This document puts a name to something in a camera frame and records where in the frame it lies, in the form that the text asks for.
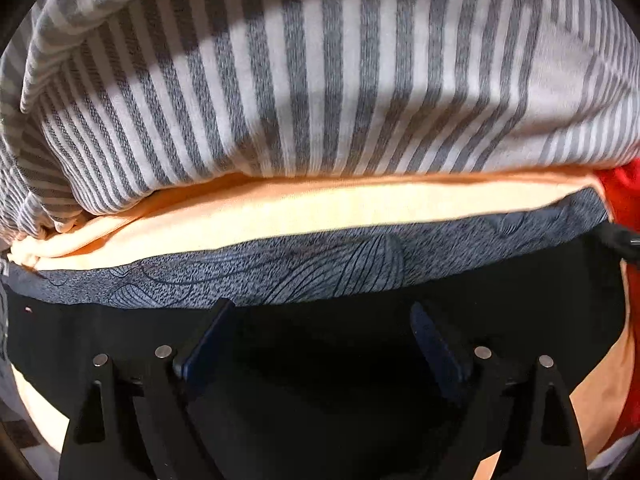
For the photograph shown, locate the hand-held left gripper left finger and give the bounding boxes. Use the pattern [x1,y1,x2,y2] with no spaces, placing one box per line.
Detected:
[59,299,236,480]

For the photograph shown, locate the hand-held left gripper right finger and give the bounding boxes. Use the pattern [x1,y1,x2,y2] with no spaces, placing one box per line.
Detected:
[409,302,590,480]

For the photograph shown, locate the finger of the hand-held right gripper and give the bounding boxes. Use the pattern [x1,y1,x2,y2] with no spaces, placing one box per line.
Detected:
[592,221,640,262]

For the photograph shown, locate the black pants with grey waistband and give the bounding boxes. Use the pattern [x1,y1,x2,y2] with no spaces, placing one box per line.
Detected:
[0,187,628,480]

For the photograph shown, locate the red patterned cloth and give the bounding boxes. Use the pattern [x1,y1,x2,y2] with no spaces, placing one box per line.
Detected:
[595,160,640,461]

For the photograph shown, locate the orange bed sheet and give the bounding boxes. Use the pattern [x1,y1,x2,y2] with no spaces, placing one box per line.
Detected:
[7,167,633,480]

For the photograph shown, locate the grey white striped blanket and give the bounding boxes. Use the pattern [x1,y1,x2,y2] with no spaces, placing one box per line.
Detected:
[0,0,640,243]

